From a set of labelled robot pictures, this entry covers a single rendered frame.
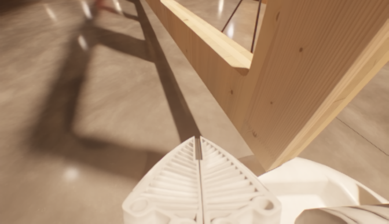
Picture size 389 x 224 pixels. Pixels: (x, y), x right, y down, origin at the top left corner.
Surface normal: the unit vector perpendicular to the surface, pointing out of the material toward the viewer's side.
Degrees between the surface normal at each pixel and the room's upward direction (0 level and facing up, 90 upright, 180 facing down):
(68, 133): 0
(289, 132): 90
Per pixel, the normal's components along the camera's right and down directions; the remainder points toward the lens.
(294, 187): 0.00, 0.43
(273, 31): -0.94, 0.25
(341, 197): -0.91, 0.00
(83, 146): 0.00, -0.70
